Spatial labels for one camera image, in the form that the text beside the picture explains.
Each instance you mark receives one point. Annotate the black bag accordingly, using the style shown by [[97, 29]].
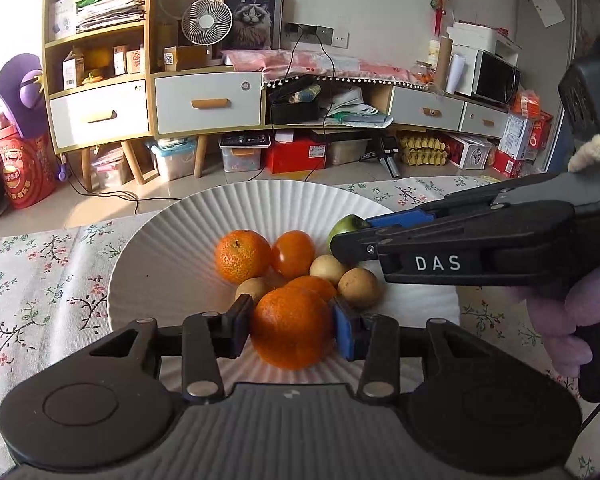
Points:
[[295, 107]]

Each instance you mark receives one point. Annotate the wooden shelf cabinet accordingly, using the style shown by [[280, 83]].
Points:
[[150, 60]]

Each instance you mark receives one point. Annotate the beige longan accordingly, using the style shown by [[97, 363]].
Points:
[[358, 288], [327, 269], [252, 291]]

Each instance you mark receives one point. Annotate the red printed bucket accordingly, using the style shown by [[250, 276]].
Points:
[[25, 172]]

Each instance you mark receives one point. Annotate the white drawer with round lock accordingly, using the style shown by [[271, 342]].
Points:
[[207, 102]]

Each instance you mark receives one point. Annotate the black handheld device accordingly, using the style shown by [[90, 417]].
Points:
[[387, 155]]

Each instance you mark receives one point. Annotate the grey refrigerator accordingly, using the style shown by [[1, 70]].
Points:
[[545, 70]]

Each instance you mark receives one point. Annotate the white small box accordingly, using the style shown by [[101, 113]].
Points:
[[120, 61]]

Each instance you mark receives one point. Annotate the orange tomato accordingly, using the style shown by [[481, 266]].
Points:
[[292, 255]]

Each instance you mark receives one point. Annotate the clear storage box pink contents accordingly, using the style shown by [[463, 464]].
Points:
[[111, 167]]

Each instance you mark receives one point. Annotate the cardboard tube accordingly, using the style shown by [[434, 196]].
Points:
[[442, 65]]

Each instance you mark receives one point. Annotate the wall power socket strip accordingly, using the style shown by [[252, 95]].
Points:
[[325, 35]]

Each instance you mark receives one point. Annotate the wooden low cabinet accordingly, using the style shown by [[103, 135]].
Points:
[[380, 92]]

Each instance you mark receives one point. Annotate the white and red box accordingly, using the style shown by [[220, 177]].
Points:
[[470, 152]]

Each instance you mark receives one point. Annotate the black microwave oven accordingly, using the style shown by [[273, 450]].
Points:
[[497, 77]]

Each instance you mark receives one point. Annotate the clear storage box blue lid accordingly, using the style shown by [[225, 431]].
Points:
[[174, 160]]

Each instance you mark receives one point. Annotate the red small box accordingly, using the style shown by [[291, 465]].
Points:
[[507, 165]]

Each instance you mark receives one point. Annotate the wide white low drawer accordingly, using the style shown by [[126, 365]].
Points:
[[427, 107]]

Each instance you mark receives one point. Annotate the pink cloth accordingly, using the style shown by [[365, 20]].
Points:
[[340, 67]]

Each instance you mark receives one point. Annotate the floral tablecloth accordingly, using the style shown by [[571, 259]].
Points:
[[40, 280]]

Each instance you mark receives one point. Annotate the yellow egg carton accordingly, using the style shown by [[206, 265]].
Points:
[[422, 150]]

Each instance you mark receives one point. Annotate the white flat boxes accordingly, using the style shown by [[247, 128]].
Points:
[[480, 37]]

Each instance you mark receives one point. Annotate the small white desk fan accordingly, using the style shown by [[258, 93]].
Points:
[[206, 22]]

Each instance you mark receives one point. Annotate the person's right forearm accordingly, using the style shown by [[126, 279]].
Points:
[[597, 152]]

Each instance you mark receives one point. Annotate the white ribbed plate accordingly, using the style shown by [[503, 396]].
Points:
[[180, 240]]

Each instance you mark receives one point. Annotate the red flat box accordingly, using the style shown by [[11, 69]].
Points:
[[295, 157]]

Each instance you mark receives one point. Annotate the pile of papers and cloth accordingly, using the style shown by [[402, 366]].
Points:
[[357, 110]]

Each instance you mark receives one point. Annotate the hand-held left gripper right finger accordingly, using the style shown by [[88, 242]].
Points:
[[346, 330]]

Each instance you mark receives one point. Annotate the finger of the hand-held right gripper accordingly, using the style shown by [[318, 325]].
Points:
[[400, 219], [352, 249]]

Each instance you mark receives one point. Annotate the green tomato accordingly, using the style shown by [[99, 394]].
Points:
[[347, 224]]

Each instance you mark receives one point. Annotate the framed cat picture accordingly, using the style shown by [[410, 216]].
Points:
[[252, 15]]

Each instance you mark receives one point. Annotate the pink small box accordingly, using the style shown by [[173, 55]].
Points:
[[135, 62]]

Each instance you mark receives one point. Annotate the narrow white low drawer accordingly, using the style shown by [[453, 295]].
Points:
[[485, 121]]

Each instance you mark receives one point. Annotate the glass jar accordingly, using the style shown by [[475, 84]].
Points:
[[424, 74]]

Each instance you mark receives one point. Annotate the brown cardboard box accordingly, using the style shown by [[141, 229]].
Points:
[[185, 59]]

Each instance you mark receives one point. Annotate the white milk carton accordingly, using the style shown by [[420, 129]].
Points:
[[72, 71]]

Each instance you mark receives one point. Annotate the white paper roll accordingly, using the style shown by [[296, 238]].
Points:
[[457, 75]]

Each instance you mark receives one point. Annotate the person's right hand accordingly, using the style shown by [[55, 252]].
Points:
[[560, 320]]

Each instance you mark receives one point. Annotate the white shelf box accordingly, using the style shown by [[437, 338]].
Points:
[[65, 17]]

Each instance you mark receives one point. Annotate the clear storage box black lid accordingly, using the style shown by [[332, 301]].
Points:
[[244, 152]]

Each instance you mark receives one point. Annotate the orange and white box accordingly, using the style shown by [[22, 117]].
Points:
[[525, 135]]

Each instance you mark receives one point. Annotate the clear plain storage box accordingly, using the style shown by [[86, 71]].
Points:
[[347, 151]]

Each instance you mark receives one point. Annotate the orange mandarin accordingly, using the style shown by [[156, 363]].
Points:
[[242, 256], [312, 285], [291, 330]]

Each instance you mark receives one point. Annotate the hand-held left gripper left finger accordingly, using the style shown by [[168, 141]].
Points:
[[240, 326]]

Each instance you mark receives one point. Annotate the stack of papers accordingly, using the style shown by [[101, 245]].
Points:
[[110, 12]]

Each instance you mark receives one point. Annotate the white paper note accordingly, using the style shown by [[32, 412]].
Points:
[[545, 7]]

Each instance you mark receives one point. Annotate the purple plush toy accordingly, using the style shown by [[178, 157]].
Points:
[[20, 92]]

